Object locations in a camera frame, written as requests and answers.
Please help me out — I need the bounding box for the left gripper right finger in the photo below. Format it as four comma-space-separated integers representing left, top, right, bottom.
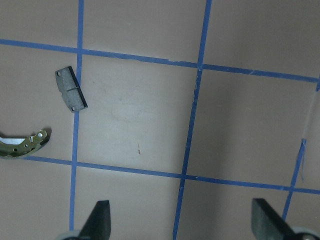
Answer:
251, 198, 299, 240

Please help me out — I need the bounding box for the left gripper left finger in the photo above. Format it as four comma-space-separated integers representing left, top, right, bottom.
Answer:
77, 200, 111, 240

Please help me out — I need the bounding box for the olive brake shoe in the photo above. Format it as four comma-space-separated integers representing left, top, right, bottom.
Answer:
0, 128, 52, 160

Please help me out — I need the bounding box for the black brake pad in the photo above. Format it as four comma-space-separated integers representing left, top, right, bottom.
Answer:
55, 66, 88, 113

